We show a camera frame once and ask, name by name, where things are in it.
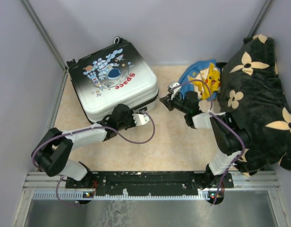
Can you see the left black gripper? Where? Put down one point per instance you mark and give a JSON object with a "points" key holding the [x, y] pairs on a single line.
{"points": [[133, 124]]}

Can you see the black suitcase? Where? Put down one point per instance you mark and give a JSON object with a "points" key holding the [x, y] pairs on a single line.
{"points": [[114, 75]]}

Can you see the light blue Pikachu shirt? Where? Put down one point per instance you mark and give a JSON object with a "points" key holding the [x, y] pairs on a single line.
{"points": [[203, 77]]}

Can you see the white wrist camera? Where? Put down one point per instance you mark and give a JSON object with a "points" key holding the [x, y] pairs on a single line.
{"points": [[173, 88], [140, 119]]}

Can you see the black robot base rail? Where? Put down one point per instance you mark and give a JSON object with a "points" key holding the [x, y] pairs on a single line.
{"points": [[167, 183]]}

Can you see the black flower pattern blanket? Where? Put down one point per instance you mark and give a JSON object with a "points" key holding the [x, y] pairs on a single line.
{"points": [[252, 89]]}

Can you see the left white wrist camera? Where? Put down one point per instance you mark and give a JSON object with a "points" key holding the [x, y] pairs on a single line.
{"points": [[140, 119]]}

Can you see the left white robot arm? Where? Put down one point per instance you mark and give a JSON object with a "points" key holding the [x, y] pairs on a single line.
{"points": [[52, 153]]}

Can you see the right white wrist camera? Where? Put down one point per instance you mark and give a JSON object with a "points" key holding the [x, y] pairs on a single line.
{"points": [[173, 88]]}

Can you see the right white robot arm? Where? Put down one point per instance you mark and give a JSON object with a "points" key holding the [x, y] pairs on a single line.
{"points": [[230, 136]]}

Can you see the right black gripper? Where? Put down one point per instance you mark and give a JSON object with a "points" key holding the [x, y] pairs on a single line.
{"points": [[168, 102]]}

